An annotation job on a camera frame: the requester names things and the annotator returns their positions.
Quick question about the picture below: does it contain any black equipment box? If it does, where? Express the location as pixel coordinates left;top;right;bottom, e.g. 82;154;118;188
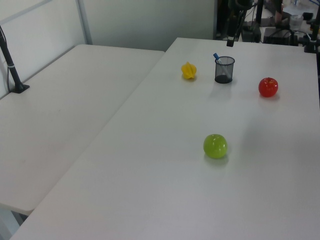
263;27;299;46

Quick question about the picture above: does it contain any black camera pole with base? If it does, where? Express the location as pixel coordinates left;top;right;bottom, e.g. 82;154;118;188
0;24;30;94

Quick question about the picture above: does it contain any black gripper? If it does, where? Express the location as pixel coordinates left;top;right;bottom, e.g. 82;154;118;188
226;13;238;48

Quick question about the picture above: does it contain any yellow toy starfruit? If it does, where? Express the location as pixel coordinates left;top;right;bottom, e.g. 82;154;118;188
180;61;198;81

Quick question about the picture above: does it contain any green toy apple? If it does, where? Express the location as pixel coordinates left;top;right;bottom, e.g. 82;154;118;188
202;133;229;160

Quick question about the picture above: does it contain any clear plastic container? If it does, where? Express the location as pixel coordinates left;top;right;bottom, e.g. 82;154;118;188
289;14;304;29

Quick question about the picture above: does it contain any black mesh pen cup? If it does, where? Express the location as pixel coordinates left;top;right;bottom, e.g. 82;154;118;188
214;55;236;84

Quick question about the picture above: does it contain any red toy apple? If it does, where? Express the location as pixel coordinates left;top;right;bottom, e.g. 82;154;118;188
258;77;279;98

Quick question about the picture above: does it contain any black clamp mount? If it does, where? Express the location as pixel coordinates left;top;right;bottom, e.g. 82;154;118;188
303;19;320;54

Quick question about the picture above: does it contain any white marker pen blue cap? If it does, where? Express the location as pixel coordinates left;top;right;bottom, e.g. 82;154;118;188
212;52;232;77

